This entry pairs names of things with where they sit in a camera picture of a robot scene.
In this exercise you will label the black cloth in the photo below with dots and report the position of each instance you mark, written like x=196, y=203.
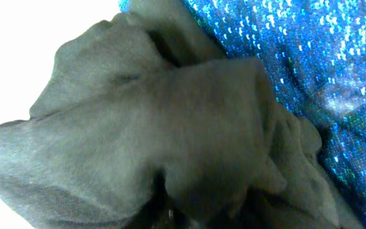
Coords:
x=145, y=112

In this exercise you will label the blue sequin cloth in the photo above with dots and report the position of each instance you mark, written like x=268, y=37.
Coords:
x=315, y=55

